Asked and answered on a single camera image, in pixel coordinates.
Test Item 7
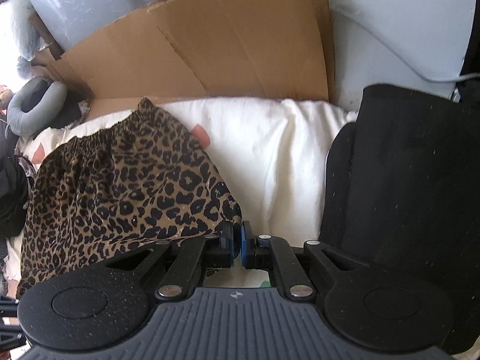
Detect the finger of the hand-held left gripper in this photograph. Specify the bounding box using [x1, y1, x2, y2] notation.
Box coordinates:
[0, 324, 28, 350]
[0, 295, 20, 318]

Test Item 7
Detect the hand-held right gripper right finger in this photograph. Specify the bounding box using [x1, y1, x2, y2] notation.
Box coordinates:
[242, 220, 372, 301]

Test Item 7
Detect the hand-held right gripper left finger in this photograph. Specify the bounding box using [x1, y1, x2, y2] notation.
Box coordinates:
[101, 220, 241, 304]

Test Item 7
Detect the leopard print skirt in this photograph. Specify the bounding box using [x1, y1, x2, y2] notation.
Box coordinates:
[17, 97, 243, 298]

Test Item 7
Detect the cream printed blanket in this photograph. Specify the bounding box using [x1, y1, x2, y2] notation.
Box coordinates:
[7, 97, 357, 289]

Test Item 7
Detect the black pleated garment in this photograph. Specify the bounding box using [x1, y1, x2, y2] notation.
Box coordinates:
[0, 153, 31, 238]

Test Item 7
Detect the grey floral cloth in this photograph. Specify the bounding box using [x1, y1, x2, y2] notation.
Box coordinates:
[14, 149, 39, 175]

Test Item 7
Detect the black folded clothing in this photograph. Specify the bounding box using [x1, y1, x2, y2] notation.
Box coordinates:
[320, 83, 480, 355]

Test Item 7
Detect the grey neck pillow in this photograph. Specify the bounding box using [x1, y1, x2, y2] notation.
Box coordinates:
[6, 80, 68, 136]

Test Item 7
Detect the flat brown cardboard sheet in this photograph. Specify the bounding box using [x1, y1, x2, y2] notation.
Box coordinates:
[44, 0, 335, 121]

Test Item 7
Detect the small black cloth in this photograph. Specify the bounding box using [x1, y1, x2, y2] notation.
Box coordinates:
[50, 92, 92, 129]

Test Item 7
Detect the grey wrapped panel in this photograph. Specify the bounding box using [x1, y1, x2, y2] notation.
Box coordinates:
[15, 0, 171, 61]

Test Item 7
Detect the white pillow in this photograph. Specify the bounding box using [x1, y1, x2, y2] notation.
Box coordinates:
[7, 0, 43, 62]

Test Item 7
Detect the white cable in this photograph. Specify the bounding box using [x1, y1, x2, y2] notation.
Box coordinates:
[333, 3, 480, 83]

